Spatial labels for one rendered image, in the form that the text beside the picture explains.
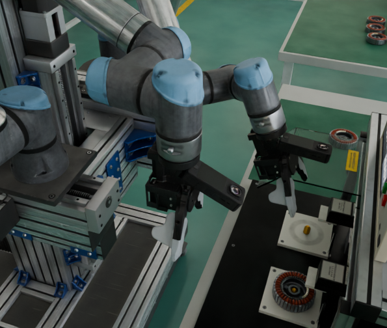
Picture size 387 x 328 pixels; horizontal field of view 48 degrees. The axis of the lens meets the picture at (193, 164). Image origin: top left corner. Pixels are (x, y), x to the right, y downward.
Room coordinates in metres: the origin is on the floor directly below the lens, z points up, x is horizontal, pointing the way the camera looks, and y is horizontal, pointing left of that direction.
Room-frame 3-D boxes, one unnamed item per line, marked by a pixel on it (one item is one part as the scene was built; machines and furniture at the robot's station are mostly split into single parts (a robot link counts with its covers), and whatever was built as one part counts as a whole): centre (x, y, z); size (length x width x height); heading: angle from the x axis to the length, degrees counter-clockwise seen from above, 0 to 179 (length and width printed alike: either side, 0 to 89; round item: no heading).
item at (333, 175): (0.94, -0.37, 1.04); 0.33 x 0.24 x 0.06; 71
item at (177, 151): (0.58, 0.02, 1.37); 0.08 x 0.08 x 0.05
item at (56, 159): (0.92, 0.42, 1.09); 0.15 x 0.15 x 0.10
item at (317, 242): (0.92, -0.35, 0.78); 0.15 x 0.15 x 0.01; 71
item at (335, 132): (1.44, -0.60, 0.77); 0.11 x 0.11 x 0.04
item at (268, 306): (0.70, -0.27, 0.78); 0.15 x 0.15 x 0.01; 71
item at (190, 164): (0.59, 0.03, 1.29); 0.09 x 0.08 x 0.12; 72
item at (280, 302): (0.70, -0.27, 0.80); 0.11 x 0.11 x 0.04
